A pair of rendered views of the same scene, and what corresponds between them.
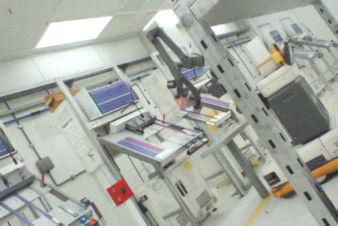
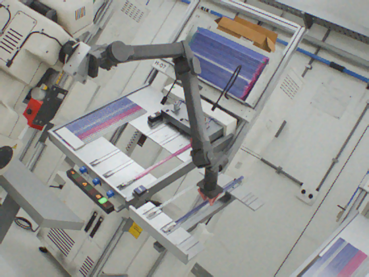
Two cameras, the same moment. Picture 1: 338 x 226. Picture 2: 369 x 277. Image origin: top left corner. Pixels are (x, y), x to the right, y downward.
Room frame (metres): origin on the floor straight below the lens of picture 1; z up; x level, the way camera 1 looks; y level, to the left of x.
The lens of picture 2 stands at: (3.20, -2.21, 1.23)
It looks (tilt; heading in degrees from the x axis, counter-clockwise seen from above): 4 degrees down; 85
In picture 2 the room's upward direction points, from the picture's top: 31 degrees clockwise
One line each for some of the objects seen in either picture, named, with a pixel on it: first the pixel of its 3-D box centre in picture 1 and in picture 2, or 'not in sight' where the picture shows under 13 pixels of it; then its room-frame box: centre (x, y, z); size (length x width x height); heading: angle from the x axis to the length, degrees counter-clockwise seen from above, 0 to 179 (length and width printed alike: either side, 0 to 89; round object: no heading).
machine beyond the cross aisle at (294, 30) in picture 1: (302, 51); not in sight; (8.44, -3.55, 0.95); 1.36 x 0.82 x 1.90; 50
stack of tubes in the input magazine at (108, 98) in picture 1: (111, 98); (223, 64); (3.44, 0.43, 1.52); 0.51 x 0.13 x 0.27; 140
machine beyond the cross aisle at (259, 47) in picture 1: (283, 63); not in sight; (7.33, -2.61, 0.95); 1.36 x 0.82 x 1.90; 50
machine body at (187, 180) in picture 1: (166, 206); (122, 240); (3.47, 0.56, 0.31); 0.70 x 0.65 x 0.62; 140
